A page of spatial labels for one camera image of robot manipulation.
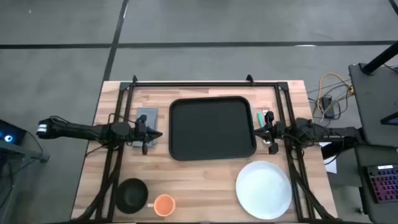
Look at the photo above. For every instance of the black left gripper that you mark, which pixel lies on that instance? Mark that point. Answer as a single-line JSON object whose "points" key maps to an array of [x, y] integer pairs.
{"points": [[141, 132]]}

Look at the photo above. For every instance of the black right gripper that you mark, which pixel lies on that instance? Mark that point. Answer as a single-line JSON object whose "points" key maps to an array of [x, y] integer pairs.
{"points": [[276, 130]]}

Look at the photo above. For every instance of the grey napkin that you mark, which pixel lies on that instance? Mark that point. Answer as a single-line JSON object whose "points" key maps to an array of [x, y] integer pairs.
{"points": [[149, 115]]}

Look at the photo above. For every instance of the white round plate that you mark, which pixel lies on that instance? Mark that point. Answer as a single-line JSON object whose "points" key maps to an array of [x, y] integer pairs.
{"points": [[263, 189]]}

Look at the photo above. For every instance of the black bowl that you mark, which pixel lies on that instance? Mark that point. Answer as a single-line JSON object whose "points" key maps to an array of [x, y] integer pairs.
{"points": [[132, 196]]}

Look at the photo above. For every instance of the orange cup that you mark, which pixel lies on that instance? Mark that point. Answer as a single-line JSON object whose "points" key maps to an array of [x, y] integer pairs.
{"points": [[164, 205]]}

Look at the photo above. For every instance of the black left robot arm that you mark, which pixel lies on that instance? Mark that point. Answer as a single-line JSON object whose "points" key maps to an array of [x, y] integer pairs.
{"points": [[77, 130]]}

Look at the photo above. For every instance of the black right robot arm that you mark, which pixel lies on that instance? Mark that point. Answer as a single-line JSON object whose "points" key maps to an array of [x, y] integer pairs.
{"points": [[306, 127]]}

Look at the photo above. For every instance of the black rectangular tray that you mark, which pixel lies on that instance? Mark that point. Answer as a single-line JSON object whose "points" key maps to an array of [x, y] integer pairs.
{"points": [[211, 127]]}

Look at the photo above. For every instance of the black power adapter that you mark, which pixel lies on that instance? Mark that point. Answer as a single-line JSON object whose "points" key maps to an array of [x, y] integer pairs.
{"points": [[327, 102]]}

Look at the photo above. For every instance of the white paper sheet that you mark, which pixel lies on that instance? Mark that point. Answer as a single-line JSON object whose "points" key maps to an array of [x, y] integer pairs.
{"points": [[331, 163]]}

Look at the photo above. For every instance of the dark grey keyboard desk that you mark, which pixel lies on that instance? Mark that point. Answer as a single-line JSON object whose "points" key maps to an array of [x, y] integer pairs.
{"points": [[376, 155]]}

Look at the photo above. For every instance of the grey desk top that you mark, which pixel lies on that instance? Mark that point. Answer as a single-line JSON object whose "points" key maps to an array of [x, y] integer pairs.
{"points": [[376, 96]]}

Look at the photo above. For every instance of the grey metal stand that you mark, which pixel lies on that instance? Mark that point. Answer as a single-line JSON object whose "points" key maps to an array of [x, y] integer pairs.
{"points": [[31, 152]]}

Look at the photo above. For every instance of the dark blue-edged screen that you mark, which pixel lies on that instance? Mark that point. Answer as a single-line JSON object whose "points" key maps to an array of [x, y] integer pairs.
{"points": [[391, 119]]}

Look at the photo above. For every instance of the backlit rainbow keyboard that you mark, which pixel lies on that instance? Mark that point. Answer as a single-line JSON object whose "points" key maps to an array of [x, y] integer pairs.
{"points": [[384, 183]]}

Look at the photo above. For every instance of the black pole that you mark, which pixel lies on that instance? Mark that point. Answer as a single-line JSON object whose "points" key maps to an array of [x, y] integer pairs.
{"points": [[381, 59]]}

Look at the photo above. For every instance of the black device with blue light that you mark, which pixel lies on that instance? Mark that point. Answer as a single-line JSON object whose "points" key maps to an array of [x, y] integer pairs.
{"points": [[9, 137]]}

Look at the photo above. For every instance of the black metal table frame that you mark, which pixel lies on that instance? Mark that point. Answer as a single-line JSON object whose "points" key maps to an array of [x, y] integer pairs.
{"points": [[202, 84]]}

